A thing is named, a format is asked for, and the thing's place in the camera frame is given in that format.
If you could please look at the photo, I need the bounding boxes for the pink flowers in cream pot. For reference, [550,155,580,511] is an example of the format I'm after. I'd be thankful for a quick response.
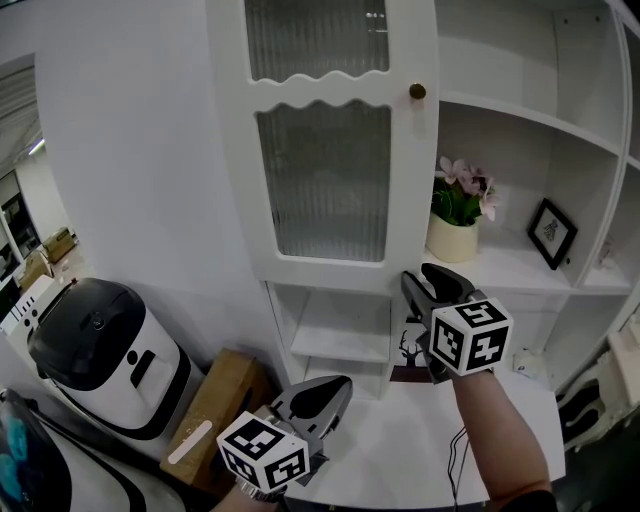
[424,156,501,265]

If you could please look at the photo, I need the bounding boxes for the small black picture frame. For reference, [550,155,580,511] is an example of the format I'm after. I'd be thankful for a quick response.
[527,197,580,271]

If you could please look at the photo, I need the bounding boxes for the background printed cardboard box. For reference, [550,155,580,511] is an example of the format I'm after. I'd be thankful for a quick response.
[42,227,79,264]

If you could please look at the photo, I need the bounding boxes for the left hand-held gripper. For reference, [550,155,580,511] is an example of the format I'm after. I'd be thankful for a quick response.
[216,374,355,494]

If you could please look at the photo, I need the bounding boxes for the white machine with dots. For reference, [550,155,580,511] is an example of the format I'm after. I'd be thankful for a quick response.
[0,274,56,336]

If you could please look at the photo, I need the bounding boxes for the black deer picture frame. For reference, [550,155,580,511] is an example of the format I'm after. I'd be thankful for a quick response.
[389,319,434,384]

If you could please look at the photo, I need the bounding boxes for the person's left forearm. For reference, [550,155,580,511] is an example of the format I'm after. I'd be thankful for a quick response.
[209,492,286,512]

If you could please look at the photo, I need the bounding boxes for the thin black cable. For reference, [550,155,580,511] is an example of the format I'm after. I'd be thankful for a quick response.
[447,424,471,512]

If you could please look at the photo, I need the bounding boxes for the white shelving unit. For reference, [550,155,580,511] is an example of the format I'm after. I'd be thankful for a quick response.
[204,0,640,401]

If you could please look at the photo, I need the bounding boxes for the silver wristwatch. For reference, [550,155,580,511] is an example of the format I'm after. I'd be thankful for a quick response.
[234,479,289,501]

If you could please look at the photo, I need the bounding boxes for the small white blue-label object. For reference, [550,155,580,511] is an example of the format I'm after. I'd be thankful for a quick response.
[513,349,541,374]

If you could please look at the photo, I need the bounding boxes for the white cabinet door ribbed glass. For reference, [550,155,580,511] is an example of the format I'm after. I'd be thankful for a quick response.
[204,0,441,294]

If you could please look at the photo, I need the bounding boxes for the blue cloth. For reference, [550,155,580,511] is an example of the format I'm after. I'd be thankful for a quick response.
[0,417,29,461]
[0,452,24,504]

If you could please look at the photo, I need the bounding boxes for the white black delivery robot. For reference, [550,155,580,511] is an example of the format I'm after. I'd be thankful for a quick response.
[0,387,146,512]
[27,277,194,441]

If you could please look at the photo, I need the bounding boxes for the person's right forearm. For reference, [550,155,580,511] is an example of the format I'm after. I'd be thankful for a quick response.
[452,369,554,512]

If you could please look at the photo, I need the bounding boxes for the white black ornate chair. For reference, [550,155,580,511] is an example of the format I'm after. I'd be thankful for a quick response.
[554,319,640,451]

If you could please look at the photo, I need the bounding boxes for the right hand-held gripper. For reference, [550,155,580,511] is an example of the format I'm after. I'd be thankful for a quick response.
[400,262,515,386]

